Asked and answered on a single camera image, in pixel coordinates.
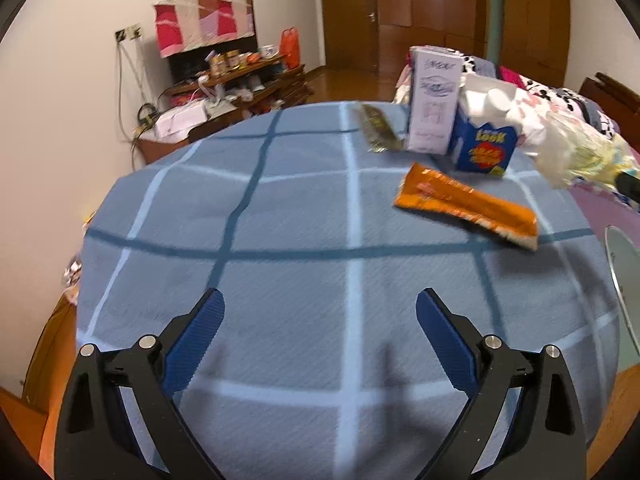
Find cow pattern folded blanket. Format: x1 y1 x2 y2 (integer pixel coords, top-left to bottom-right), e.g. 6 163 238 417
457 51 620 138

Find wooden tv stand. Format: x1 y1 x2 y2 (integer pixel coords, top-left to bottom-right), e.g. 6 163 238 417
134 55 314 164

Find red plastic bag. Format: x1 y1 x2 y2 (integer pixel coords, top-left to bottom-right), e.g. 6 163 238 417
279 27 300 70

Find orange snack sachets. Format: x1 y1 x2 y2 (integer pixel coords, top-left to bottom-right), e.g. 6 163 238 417
394 164 539 252

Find blue plaid tablecloth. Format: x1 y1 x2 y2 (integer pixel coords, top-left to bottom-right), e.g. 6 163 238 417
77 103 618 479

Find wooden room door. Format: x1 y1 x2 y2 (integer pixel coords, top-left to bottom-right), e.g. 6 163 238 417
321 0 378 73

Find yellow white plastic bag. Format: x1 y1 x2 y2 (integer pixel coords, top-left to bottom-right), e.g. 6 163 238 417
534 112 639 192

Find dark green snack packet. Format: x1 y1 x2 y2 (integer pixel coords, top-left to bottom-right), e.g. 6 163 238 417
354 102 404 153

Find white papers on stand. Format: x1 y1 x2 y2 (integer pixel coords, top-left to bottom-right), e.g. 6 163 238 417
153 100 208 143

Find television with patchwork cover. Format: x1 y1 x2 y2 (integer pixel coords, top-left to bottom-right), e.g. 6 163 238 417
153 0 258 82

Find blue Look milk carton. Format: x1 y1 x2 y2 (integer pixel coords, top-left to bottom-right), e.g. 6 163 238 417
449 74 522 176

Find wall power socket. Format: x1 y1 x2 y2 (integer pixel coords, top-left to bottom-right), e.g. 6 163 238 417
115 24 142 42

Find purple bed sheet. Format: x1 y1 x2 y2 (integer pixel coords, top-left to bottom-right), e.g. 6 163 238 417
570 188 640 246

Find white tall milk carton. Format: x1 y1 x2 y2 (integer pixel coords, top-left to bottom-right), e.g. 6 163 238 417
405 46 463 155

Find wooden bed frame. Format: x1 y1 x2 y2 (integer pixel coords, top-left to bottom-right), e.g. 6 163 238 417
579 73 640 152

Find brown wooden wardrobe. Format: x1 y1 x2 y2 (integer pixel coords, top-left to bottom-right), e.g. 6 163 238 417
378 0 570 87

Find black hanging cables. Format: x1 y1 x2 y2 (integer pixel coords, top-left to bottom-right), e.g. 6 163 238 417
115 39 162 162

